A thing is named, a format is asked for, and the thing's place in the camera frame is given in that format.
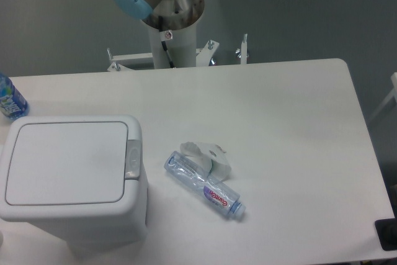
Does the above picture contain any grey trash can push button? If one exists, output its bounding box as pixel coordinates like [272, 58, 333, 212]
[125, 140, 142, 180]

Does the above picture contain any white plastic trash can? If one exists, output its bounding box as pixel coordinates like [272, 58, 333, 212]
[1, 115, 148, 249]

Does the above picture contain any white trash can lid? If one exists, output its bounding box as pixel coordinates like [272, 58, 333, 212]
[4, 122, 128, 206]

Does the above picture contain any crumpled white tissue paper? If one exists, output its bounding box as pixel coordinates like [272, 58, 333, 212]
[180, 141, 231, 181]

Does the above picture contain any crushed clear plastic bottle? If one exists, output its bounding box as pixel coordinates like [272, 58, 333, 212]
[164, 151, 246, 220]

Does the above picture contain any blue labelled water bottle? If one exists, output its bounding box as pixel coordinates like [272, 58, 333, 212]
[1, 73, 30, 120]

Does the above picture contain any black clamp at table edge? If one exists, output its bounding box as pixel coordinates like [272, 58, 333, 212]
[375, 218, 396, 251]

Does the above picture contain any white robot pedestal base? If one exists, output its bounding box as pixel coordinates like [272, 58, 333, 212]
[106, 13, 251, 73]

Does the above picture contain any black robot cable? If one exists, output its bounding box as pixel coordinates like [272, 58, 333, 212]
[158, 15, 176, 69]

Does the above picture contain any white frame at right edge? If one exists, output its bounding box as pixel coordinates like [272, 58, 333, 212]
[368, 72, 396, 125]

